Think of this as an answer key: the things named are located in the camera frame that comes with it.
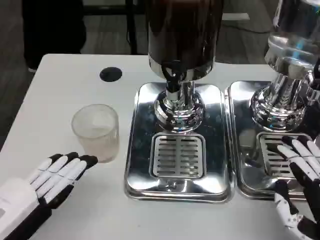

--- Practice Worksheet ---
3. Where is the steel drip tray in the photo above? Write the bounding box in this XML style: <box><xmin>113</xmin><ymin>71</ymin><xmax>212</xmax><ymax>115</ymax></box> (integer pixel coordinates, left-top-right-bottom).
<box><xmin>224</xmin><ymin>80</ymin><xmax>320</xmax><ymax>201</ymax></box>
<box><xmin>123</xmin><ymin>81</ymin><xmax>236</xmax><ymax>202</ymax></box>

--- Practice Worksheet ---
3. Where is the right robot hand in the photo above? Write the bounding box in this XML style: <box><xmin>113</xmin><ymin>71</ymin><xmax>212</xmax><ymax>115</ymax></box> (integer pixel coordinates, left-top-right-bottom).
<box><xmin>273</xmin><ymin>134</ymin><xmax>320</xmax><ymax>240</ymax></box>

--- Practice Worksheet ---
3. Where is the black round cable grommet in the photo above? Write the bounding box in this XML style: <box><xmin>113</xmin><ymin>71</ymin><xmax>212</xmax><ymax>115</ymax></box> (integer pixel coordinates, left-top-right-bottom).
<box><xmin>99</xmin><ymin>66</ymin><xmax>124</xmax><ymax>83</ymax></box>

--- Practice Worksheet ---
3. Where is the black dispenser tap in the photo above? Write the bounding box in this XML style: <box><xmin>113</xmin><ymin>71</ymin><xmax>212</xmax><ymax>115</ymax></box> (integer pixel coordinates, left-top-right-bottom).
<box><xmin>161</xmin><ymin>60</ymin><xmax>186</xmax><ymax>93</ymax></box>

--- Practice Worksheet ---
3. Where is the person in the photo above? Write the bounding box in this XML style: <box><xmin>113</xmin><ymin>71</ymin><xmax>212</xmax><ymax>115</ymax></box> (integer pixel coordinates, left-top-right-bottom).
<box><xmin>21</xmin><ymin>0</ymin><xmax>87</xmax><ymax>73</ymax></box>

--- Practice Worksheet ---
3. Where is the dark drink dispenser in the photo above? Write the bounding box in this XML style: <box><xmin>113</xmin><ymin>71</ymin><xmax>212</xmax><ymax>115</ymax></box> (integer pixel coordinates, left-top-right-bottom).
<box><xmin>144</xmin><ymin>0</ymin><xmax>224</xmax><ymax>133</ymax></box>

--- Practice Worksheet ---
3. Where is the clear ribbed glass cup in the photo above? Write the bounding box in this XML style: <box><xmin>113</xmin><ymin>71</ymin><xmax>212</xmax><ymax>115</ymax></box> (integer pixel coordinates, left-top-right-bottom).
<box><xmin>71</xmin><ymin>104</ymin><xmax>120</xmax><ymax>163</ymax></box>

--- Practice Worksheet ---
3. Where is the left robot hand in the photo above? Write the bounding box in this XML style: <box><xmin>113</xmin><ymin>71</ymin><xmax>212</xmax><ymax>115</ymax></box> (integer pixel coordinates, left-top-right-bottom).
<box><xmin>0</xmin><ymin>151</ymin><xmax>99</xmax><ymax>240</ymax></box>

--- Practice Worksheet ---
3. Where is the clear drink dispenser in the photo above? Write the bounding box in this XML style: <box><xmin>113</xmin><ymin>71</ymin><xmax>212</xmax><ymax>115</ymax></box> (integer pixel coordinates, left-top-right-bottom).
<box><xmin>250</xmin><ymin>0</ymin><xmax>320</xmax><ymax>133</ymax></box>

